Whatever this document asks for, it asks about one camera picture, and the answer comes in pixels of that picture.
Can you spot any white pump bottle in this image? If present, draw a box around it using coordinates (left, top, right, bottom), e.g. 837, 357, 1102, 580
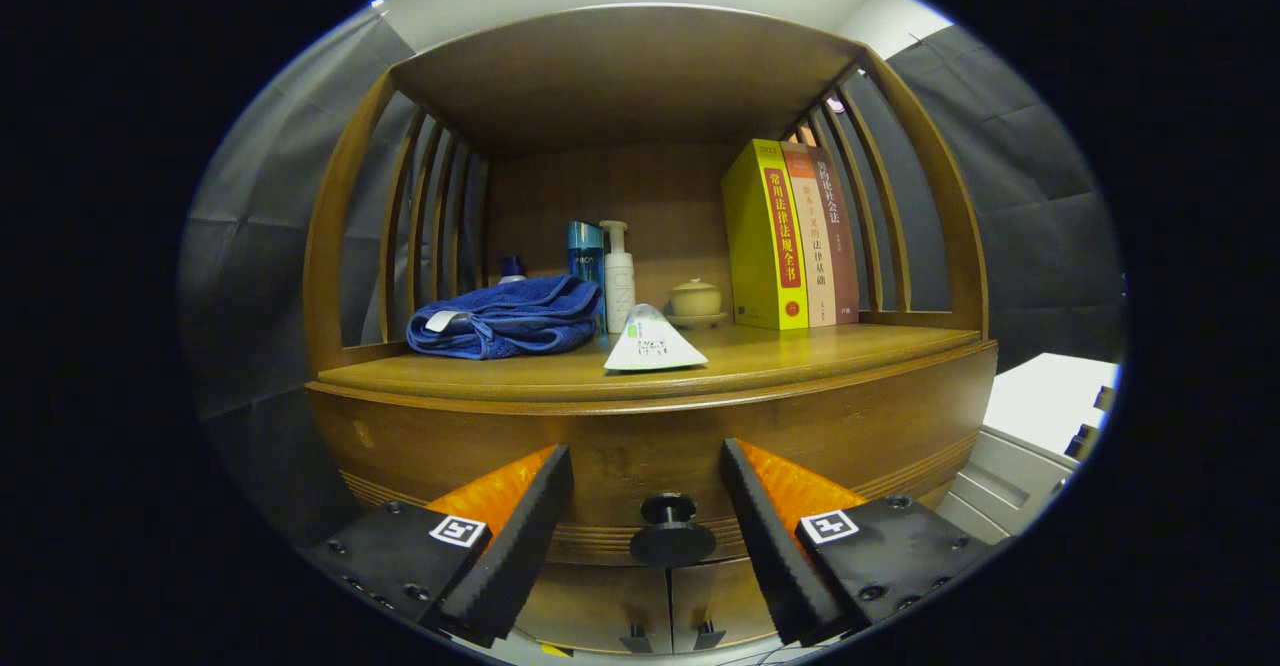
599, 220, 637, 335

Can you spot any brown book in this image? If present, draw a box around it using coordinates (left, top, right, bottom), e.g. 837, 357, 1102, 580
812, 146, 861, 325

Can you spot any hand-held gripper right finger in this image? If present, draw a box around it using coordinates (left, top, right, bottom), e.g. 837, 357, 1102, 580
720, 438, 1001, 647

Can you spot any yellow book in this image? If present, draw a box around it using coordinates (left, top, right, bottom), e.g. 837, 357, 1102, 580
721, 139, 810, 332

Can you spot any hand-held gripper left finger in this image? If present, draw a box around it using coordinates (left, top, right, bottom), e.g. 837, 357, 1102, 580
303, 444, 576, 649

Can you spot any orange and white book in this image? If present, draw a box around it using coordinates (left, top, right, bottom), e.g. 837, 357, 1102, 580
783, 142, 838, 328

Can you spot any wooden cabinet door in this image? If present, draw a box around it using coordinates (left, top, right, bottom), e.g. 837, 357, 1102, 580
515, 561, 673, 655
668, 556, 781, 652

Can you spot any white tube with green label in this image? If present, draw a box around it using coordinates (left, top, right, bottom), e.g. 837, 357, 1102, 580
603, 303, 709, 372

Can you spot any teal bottle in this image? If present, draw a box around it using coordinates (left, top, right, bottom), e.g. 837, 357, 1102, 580
567, 221, 607, 287

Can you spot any wooden cabinet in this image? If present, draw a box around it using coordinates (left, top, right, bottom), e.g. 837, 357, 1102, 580
303, 3, 999, 655

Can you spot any wooden countertop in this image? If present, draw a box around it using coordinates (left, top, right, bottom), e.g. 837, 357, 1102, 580
315, 321, 986, 405

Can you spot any wooden drawer with black knob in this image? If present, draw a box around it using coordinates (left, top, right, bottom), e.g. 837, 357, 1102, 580
308, 341, 999, 569

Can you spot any blue folded towel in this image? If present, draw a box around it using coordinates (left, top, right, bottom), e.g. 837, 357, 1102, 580
405, 274, 606, 361

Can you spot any beige lidded teacup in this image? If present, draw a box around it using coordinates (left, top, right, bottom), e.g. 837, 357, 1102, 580
665, 278, 731, 330

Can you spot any white drawer unit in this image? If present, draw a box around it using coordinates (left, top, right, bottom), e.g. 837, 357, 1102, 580
935, 352, 1119, 545

